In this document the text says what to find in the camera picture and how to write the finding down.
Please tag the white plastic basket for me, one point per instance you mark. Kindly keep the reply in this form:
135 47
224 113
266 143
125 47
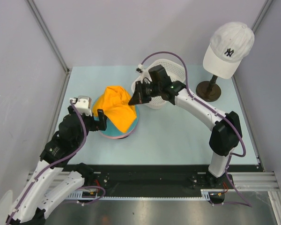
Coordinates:
177 75

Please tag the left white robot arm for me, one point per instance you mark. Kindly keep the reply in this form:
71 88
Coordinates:
35 203

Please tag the aluminium frame rail right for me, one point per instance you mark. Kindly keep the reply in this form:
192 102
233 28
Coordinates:
255 181

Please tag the teal hat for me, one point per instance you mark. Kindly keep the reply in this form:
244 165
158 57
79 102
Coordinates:
133 125

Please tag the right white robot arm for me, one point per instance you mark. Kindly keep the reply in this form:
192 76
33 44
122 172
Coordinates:
225 128

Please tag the white cable duct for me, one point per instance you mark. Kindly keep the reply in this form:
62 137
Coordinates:
85 194
212 193

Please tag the aluminium frame rail left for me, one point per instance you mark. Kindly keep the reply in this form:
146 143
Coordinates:
56 181

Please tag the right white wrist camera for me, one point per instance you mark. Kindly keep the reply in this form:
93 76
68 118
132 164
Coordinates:
142 71

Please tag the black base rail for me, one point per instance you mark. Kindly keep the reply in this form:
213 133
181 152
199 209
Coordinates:
158 181

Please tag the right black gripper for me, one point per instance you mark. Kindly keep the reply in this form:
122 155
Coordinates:
138 96

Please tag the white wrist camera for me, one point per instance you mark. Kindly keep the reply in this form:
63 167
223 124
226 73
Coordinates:
82 104
142 71

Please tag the aluminium frame rail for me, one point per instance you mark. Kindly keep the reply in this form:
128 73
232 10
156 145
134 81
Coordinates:
255 181
56 181

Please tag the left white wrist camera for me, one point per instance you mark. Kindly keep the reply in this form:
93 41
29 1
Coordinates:
82 104

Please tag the white cable duct right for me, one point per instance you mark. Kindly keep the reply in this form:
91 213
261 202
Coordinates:
212 193

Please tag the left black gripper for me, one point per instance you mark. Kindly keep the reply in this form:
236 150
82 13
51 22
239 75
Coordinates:
100 124

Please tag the orange hat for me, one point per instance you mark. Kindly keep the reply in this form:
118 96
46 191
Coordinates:
114 102

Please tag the pink bucket hat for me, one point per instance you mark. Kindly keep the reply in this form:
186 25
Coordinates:
113 133

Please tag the white cable duct left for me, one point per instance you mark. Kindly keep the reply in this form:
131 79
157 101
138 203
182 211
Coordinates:
85 194

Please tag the white hat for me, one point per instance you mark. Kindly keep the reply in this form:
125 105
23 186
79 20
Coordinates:
229 44

